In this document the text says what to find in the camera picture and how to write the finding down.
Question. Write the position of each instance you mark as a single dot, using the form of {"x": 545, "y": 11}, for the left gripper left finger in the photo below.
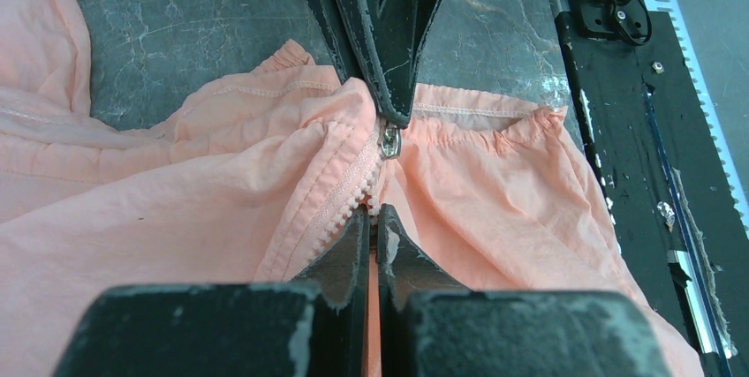
{"x": 338, "y": 341}

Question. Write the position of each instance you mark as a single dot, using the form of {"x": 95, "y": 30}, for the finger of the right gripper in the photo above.
{"x": 331, "y": 24}
{"x": 387, "y": 38}

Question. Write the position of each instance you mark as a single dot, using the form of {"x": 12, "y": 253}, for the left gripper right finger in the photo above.
{"x": 408, "y": 281}

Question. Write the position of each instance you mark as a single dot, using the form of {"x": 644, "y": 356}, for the salmon pink jacket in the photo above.
{"x": 254, "y": 176}

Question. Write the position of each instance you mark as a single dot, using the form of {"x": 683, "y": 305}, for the silver zipper slider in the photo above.
{"x": 390, "y": 141}

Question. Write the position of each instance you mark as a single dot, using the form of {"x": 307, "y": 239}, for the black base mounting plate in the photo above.
{"x": 647, "y": 139}

